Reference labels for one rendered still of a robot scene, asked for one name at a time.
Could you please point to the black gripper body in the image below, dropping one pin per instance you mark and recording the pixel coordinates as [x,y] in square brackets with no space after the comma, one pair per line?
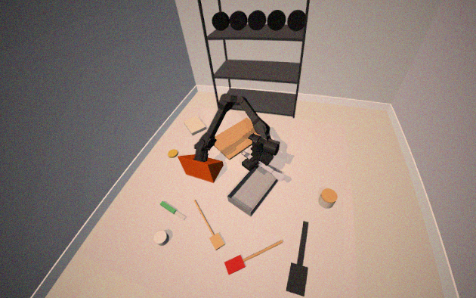
[249,164]

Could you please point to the red spatula with wooden handle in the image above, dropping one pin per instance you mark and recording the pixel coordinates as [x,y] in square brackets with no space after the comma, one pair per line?
[237,263]

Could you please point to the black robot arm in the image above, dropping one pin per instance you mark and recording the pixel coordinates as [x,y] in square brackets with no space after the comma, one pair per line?
[259,142]

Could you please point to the grey cylinder with orange top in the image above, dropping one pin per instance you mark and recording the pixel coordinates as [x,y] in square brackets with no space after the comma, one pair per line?
[327,198]

